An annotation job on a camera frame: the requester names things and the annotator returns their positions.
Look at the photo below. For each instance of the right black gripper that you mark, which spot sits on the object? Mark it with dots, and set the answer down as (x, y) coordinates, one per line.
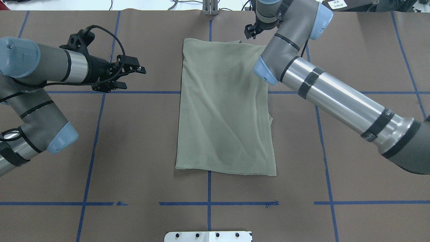
(250, 31)

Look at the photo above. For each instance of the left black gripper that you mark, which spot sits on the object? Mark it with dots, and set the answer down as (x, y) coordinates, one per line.
(98, 70)

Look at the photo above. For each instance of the olive green long-sleeve shirt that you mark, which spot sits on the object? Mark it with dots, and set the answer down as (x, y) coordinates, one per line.
(224, 123)

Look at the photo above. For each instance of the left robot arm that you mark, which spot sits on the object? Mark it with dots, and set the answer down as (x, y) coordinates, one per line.
(27, 68)

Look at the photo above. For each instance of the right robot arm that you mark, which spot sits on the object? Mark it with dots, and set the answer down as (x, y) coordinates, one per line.
(404, 141)

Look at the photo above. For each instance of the black box with label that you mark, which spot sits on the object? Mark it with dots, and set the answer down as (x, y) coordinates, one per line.
(349, 5)

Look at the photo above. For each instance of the aluminium frame post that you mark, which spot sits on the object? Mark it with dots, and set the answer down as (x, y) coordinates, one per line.
(210, 7)

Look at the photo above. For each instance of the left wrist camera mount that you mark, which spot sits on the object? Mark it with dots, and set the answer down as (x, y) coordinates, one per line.
(79, 42)

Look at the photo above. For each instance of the metal base plate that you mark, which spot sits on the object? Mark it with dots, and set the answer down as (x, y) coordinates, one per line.
(209, 236)

